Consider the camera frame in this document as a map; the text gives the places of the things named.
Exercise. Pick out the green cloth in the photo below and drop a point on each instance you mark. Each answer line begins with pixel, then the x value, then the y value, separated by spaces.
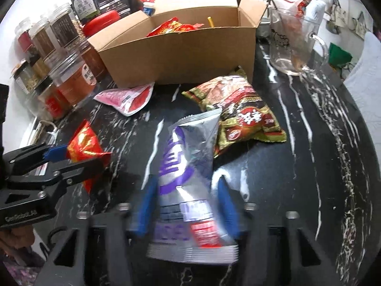
pixel 340 53

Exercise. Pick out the red lid container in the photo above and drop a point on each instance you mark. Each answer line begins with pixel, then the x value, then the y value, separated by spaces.
pixel 101 23

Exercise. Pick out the red spicy strip snack packet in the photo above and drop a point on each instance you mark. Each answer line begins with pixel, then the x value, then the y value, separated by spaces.
pixel 175 28

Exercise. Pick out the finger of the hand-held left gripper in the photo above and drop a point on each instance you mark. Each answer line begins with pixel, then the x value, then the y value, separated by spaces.
pixel 55 152
pixel 74 171

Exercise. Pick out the yellow stick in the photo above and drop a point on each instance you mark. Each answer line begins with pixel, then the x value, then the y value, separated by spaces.
pixel 211 22

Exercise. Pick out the printed tote bag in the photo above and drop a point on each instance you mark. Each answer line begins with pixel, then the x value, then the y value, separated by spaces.
pixel 332 12
pixel 360 25

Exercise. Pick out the clear glass mug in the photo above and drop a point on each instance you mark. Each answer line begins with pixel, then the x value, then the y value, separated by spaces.
pixel 290 44

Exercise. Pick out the pink pouch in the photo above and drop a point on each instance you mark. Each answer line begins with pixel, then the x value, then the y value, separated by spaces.
pixel 128 98

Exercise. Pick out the small white bottle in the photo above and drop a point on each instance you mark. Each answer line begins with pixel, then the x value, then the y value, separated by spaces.
pixel 148 9

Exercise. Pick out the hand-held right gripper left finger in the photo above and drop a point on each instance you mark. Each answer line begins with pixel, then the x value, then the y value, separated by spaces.
pixel 145 211

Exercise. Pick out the brown cardboard box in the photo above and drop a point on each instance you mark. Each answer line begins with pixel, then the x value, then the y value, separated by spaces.
pixel 178 53

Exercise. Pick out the person's left hand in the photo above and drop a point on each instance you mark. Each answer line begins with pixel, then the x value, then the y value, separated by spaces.
pixel 15 239

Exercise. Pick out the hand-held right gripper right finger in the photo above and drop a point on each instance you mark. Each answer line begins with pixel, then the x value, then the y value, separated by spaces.
pixel 227 207

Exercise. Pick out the red green noodle packet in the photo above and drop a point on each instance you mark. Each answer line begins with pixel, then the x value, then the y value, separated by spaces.
pixel 241 107

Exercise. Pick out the silver purple snack packet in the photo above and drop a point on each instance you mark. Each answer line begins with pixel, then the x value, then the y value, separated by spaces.
pixel 190 161

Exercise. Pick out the purple patterned cloth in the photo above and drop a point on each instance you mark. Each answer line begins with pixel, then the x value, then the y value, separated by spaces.
pixel 18 271

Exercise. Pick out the black label dark lid jar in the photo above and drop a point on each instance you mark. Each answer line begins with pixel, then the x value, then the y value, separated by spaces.
pixel 84 4

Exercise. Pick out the small red foil packet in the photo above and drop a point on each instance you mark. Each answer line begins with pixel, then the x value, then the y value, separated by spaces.
pixel 86 143

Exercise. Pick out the group of clear spice jars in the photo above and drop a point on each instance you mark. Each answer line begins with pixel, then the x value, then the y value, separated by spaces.
pixel 71 77

